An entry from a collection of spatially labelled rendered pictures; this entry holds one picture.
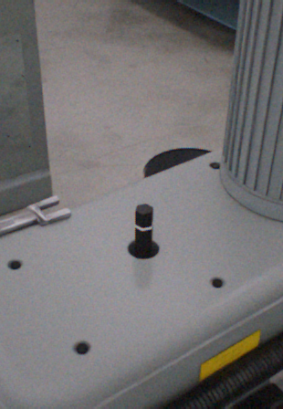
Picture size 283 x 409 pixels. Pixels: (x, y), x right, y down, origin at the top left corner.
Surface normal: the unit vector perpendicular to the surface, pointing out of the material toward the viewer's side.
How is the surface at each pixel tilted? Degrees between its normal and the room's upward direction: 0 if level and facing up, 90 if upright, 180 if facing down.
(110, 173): 0
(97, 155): 0
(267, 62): 90
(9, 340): 0
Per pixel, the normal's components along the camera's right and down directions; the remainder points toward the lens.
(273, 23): -0.79, 0.36
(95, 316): 0.02, -0.79
